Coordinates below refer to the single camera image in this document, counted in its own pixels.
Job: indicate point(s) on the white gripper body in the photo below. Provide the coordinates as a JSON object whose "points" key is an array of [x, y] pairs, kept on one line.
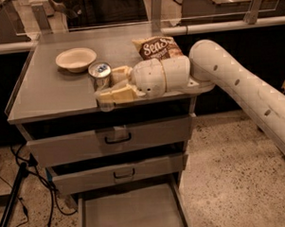
{"points": [[148, 76]]}

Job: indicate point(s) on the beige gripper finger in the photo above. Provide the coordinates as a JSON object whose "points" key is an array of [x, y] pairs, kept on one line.
{"points": [[121, 73], [125, 94]]}

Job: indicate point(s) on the silver redbull can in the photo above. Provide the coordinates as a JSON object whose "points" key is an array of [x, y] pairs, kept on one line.
{"points": [[100, 72]]}

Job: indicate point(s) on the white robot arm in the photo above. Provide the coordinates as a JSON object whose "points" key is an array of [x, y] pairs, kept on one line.
{"points": [[206, 66]]}

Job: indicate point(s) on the grey top drawer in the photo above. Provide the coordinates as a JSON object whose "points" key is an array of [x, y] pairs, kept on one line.
{"points": [[83, 146]]}

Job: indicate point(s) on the grey metal drawer cabinet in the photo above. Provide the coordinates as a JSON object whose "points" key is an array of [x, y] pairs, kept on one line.
{"points": [[53, 102]]}

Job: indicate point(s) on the grey middle drawer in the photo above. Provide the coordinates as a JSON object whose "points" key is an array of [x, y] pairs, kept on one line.
{"points": [[107, 176]]}

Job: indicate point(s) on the grey open bottom drawer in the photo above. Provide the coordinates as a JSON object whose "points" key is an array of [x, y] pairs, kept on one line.
{"points": [[153, 202]]}

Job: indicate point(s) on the brown yellow chip bag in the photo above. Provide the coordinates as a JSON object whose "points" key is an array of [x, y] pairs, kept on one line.
{"points": [[159, 47]]}

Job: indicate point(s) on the white paper bowl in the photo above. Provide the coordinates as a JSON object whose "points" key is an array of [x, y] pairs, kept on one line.
{"points": [[76, 60]]}

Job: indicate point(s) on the black tripod leg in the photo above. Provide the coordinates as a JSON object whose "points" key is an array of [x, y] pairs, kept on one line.
{"points": [[22, 173]]}

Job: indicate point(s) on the white horizontal rail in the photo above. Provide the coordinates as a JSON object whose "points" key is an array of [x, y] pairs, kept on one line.
{"points": [[222, 26]]}

